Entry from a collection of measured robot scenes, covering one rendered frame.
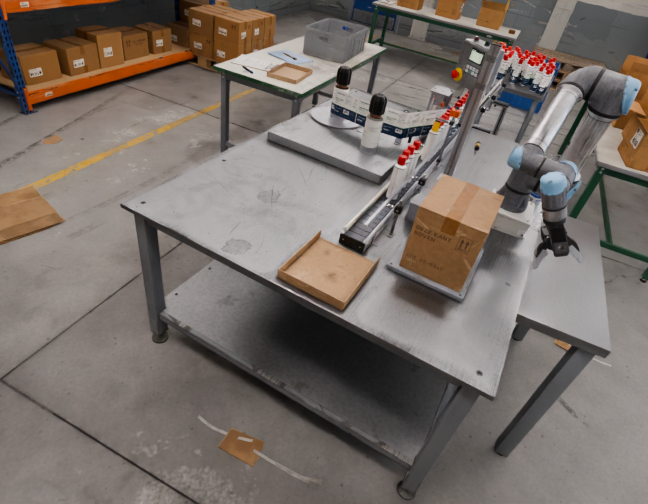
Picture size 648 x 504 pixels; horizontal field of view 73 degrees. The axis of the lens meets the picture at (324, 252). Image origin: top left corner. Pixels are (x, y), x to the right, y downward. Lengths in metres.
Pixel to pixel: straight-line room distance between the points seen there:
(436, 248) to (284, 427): 1.09
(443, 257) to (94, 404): 1.62
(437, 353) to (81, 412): 1.55
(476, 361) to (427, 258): 0.39
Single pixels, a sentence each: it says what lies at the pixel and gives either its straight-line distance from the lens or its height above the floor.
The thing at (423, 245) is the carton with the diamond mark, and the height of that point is 0.98.
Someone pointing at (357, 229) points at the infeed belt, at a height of 0.88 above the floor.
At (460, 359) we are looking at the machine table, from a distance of 1.45.
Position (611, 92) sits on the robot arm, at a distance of 1.88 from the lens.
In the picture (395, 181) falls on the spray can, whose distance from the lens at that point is 1.93.
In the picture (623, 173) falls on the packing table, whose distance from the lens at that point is 3.61.
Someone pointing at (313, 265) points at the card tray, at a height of 0.83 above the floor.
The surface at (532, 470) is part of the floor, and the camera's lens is 2.42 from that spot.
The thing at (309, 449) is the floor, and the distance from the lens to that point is 2.10.
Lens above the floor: 1.86
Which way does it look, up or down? 38 degrees down
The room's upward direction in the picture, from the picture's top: 11 degrees clockwise
